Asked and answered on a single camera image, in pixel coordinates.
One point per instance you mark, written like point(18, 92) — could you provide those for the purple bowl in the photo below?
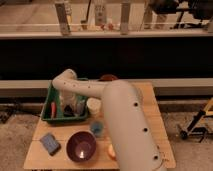
point(81, 146)

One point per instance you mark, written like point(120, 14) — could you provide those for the yellow black cart frame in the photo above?
point(198, 126)

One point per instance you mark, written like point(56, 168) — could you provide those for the red bowl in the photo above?
point(108, 77)

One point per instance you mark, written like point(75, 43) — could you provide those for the orange carrot toy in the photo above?
point(53, 109)

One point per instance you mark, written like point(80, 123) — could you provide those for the white cup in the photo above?
point(94, 106)

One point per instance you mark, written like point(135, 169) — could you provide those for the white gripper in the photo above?
point(69, 101)

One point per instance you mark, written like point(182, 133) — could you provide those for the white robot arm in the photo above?
point(128, 127)

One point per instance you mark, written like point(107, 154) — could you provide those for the blue eraser sponge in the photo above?
point(50, 144)

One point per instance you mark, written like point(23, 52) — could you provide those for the green plastic tray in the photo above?
point(61, 117)

